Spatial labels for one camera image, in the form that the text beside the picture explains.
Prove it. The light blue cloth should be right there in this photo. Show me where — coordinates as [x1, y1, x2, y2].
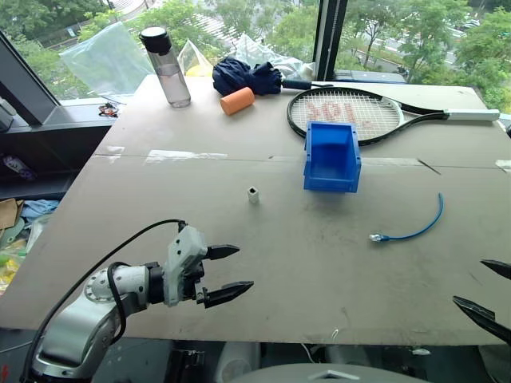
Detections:
[21, 199, 61, 221]

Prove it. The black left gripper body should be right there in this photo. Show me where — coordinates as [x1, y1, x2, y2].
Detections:
[181, 255, 210, 305]

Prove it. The clear tape strip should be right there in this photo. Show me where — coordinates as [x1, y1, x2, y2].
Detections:
[145, 148, 229, 165]

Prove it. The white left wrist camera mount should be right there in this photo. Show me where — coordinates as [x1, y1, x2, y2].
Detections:
[162, 225, 208, 308]

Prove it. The black window frame post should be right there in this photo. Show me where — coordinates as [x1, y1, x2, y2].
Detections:
[312, 0, 349, 81]

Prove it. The bluish clear plastic bag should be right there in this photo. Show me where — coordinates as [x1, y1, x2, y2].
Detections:
[58, 21, 155, 105]

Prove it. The black white tennis racket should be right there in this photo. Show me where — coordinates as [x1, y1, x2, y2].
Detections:
[285, 87, 501, 148]

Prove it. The clear black-capped water bottle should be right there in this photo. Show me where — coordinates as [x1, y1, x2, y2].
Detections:
[138, 26, 192, 109]

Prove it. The blue Ethernet cable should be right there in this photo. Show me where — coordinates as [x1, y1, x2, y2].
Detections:
[368, 192, 446, 244]

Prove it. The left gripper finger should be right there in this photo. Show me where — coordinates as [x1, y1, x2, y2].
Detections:
[196, 280, 256, 310]
[207, 243, 241, 263]

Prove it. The brown cardboard piece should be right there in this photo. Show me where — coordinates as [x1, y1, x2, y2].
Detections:
[0, 198, 26, 231]

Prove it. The yellowish clear plastic bag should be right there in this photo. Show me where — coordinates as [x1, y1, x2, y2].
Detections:
[176, 38, 215, 78]

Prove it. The purple snack packet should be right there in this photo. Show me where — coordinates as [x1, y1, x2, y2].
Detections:
[1, 154, 36, 181]

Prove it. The crumpled clear plastic bag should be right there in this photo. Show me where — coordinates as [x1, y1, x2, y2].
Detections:
[229, 33, 317, 81]

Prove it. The orange foam cylinder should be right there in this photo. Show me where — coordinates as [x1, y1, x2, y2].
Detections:
[219, 86, 256, 117]

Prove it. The blue plastic storage bin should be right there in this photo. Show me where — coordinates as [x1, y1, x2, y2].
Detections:
[302, 120, 364, 195]

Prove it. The navy folded umbrella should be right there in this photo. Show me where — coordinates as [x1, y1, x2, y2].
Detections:
[212, 56, 335, 98]

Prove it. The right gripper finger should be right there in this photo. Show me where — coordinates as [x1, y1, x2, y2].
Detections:
[479, 259, 511, 281]
[452, 295, 511, 346]

